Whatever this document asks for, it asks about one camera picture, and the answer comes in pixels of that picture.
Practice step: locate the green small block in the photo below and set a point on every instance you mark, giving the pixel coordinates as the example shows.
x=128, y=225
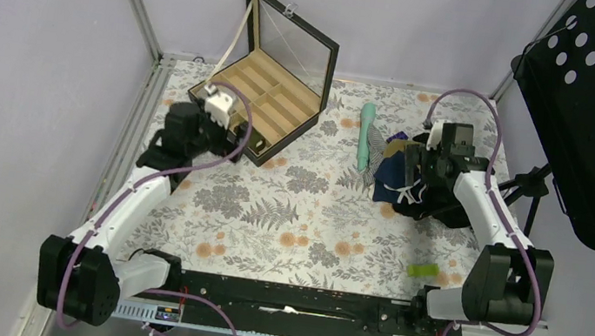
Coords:
x=422, y=271

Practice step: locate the navy blue white-trimmed underwear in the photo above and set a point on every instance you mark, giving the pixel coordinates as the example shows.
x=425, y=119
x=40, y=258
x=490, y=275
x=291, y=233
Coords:
x=395, y=183

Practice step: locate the purple small cloth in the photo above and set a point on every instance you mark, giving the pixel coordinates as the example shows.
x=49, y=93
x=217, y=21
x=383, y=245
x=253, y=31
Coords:
x=397, y=136

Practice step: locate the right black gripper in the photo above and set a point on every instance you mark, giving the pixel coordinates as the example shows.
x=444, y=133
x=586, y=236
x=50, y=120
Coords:
x=418, y=155

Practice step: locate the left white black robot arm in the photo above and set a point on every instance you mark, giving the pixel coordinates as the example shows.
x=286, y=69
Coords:
x=79, y=276

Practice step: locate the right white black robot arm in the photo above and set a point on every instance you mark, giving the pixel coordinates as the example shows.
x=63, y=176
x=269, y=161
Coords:
x=510, y=278

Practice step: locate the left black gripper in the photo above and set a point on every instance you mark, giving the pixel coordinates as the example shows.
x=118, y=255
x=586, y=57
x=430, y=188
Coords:
x=226, y=146

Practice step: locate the black cloth pile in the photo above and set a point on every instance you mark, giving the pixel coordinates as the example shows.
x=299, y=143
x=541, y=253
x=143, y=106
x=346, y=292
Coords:
x=437, y=203

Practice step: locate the grey striped cloth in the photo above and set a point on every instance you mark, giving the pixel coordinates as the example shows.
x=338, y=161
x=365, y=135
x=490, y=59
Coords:
x=376, y=144

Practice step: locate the black tripod stand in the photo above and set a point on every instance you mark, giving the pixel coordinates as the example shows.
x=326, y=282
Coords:
x=528, y=185

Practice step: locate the black wooden compartment box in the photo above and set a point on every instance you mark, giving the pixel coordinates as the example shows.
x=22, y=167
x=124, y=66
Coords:
x=285, y=75

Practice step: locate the floral patterned table mat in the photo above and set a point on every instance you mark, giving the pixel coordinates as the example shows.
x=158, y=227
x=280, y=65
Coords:
x=305, y=216

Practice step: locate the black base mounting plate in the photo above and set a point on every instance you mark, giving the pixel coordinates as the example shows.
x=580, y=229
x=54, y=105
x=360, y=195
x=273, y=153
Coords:
x=225, y=304

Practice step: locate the tan beige cloth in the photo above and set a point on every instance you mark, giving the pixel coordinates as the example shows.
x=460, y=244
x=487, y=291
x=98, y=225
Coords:
x=398, y=145

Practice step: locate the mint green rolled cloth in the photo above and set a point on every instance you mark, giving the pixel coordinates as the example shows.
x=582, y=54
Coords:
x=367, y=116

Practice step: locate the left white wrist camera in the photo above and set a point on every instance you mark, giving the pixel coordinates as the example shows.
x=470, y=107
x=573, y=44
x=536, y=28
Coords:
x=219, y=104

